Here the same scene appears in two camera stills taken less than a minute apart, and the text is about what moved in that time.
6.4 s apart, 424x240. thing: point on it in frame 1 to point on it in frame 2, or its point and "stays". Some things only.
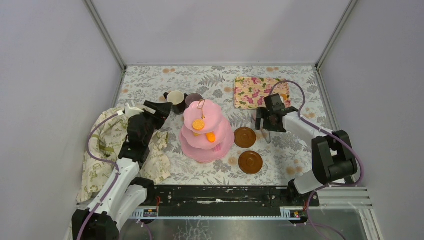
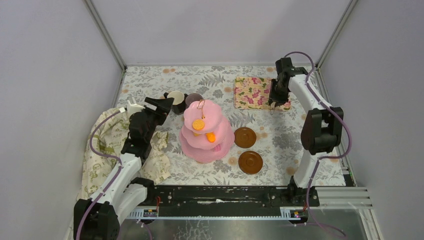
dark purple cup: (192, 97) stays
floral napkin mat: (249, 92) stays
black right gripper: (262, 113) to (279, 100)
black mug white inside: (178, 99) stays
